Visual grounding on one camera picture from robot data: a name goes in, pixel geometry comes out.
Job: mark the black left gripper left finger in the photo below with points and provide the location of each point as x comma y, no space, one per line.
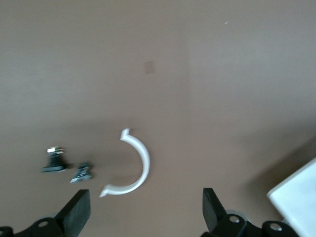
74,214

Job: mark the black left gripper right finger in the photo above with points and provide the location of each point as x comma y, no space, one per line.
214,217

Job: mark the white box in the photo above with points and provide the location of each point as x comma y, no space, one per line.
296,197

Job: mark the small black silver clip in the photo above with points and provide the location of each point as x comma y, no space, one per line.
81,172

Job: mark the small black flat-headed part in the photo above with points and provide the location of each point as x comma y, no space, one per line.
55,163

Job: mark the white curved plastic bracket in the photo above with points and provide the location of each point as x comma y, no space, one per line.
144,163

